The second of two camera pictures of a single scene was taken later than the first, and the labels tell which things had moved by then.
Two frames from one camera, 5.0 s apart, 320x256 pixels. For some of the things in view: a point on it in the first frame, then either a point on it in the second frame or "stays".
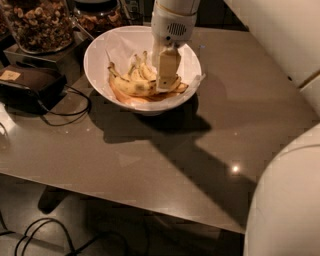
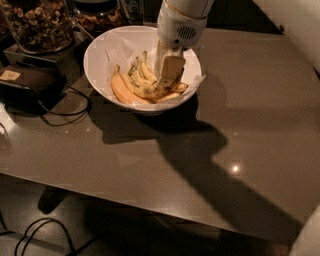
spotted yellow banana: [139, 86] -> [144, 81]
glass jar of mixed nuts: [41, 27] stays
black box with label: [31, 90] stays
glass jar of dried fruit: [97, 17] stays
